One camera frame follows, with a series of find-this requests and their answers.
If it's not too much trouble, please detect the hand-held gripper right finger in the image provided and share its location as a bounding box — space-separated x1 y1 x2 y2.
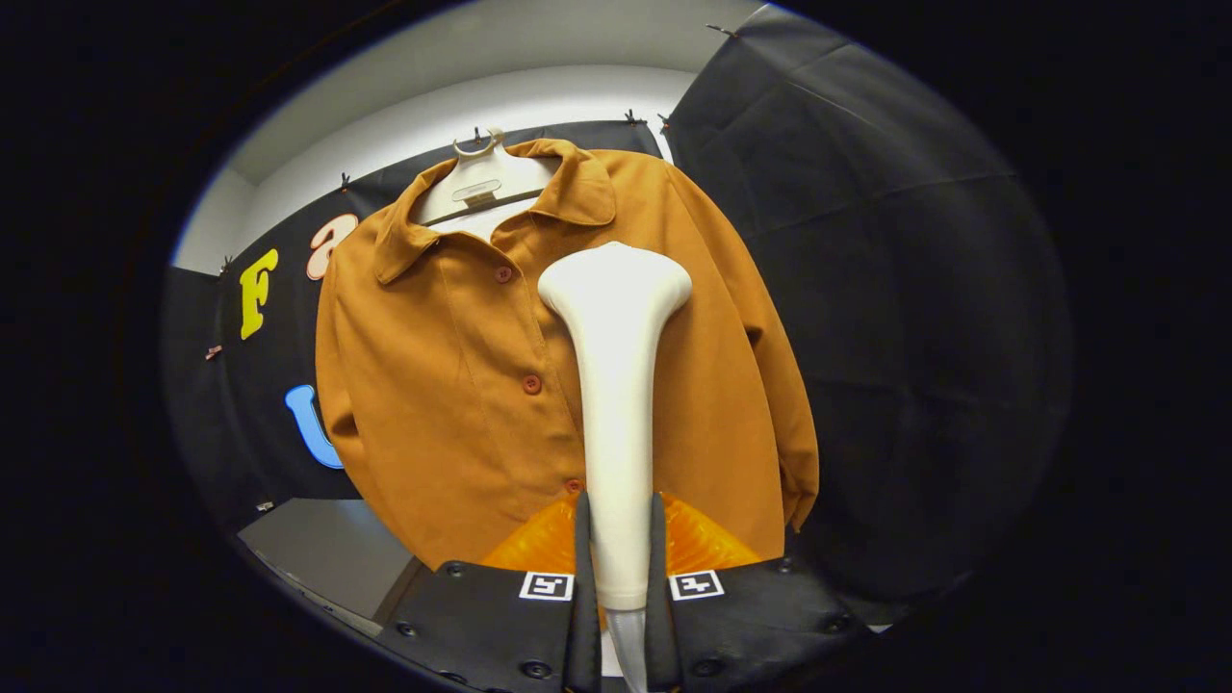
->
645 491 872 693

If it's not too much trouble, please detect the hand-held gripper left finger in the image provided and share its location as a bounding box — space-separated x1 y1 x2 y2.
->
375 491 603 693

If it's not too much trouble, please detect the translucent steamer hose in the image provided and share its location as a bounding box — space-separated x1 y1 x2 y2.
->
604 608 652 693

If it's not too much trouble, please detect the white garment steamer head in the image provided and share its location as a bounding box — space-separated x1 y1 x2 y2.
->
537 241 694 612

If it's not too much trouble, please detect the orange button-up shirt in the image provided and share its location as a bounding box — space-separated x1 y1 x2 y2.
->
315 138 821 571

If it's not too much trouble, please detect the white clothes hanger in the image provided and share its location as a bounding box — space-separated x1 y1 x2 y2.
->
414 130 561 242

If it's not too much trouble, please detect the grey cabinet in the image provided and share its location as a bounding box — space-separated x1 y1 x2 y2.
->
238 498 430 636

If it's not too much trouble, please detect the black backdrop cloth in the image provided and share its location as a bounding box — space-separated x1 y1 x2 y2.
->
159 5 1074 627

